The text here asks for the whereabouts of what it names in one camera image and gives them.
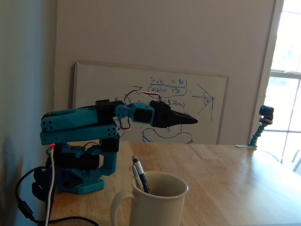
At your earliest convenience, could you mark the whiteboard with blue writing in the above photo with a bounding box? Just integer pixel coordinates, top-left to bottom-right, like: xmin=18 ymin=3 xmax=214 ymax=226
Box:
xmin=70 ymin=61 xmax=230 ymax=145

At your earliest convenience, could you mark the blue table clamp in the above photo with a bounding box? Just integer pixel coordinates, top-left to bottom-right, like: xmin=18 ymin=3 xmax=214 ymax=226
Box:
xmin=31 ymin=166 xmax=82 ymax=203

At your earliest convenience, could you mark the blue black pen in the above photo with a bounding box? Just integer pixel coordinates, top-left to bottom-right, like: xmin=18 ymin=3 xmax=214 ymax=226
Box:
xmin=131 ymin=154 xmax=151 ymax=194

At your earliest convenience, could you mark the white cable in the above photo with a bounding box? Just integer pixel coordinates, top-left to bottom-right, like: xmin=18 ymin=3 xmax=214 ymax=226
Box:
xmin=44 ymin=147 xmax=56 ymax=226

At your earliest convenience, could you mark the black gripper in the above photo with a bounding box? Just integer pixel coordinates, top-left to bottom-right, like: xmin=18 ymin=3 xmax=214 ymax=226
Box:
xmin=150 ymin=100 xmax=198 ymax=129

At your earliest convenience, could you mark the teal flexible camera mount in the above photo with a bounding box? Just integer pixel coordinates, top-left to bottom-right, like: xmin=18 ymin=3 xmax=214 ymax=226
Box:
xmin=249 ymin=120 xmax=273 ymax=149

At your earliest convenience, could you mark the black cable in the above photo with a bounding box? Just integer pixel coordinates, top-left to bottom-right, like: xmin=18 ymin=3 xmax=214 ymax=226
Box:
xmin=15 ymin=166 xmax=99 ymax=226

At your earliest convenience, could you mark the black action camera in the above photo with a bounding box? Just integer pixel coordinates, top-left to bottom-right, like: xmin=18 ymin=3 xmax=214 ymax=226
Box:
xmin=258 ymin=106 xmax=275 ymax=127

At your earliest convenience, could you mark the white framed window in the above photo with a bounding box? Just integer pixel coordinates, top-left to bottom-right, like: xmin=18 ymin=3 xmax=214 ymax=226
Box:
xmin=258 ymin=0 xmax=301 ymax=177

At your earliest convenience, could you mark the white ceramic mug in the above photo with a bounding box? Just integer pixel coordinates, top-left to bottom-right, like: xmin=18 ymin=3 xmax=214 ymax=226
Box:
xmin=110 ymin=170 xmax=190 ymax=226

